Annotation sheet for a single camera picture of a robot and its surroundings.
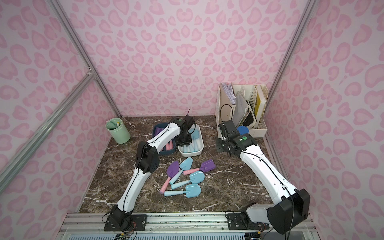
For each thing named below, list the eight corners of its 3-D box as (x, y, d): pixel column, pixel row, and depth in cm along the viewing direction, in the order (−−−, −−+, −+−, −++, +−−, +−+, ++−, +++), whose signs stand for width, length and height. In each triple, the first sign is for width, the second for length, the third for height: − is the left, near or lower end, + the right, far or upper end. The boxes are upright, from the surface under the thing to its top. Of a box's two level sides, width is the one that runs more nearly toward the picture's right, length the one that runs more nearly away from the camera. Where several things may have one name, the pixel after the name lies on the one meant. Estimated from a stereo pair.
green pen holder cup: (112, 143, 106) (101, 130, 94) (117, 131, 113) (108, 117, 101) (128, 143, 106) (119, 130, 94) (132, 131, 113) (124, 117, 101)
